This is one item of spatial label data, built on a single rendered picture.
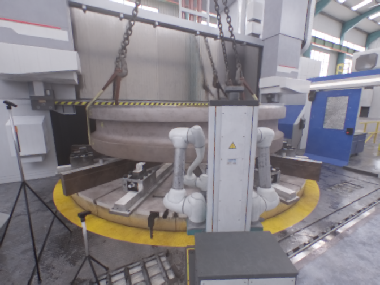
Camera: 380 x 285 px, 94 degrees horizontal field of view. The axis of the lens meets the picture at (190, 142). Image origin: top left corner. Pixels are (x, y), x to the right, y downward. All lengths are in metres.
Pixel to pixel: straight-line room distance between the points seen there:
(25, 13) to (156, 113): 2.55
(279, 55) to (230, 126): 5.50
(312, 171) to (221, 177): 3.10
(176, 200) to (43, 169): 4.57
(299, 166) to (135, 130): 3.30
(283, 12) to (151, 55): 4.09
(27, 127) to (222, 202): 4.60
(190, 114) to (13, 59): 2.58
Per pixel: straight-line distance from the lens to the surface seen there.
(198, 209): 1.56
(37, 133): 5.21
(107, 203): 3.08
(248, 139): 1.32
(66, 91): 4.50
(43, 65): 3.58
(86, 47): 5.56
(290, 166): 4.30
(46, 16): 4.20
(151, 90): 5.62
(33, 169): 5.82
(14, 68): 3.64
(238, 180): 1.39
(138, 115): 2.97
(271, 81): 6.45
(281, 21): 6.86
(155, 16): 6.02
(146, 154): 2.99
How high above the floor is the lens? 1.73
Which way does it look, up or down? 11 degrees down
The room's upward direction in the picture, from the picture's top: straight up
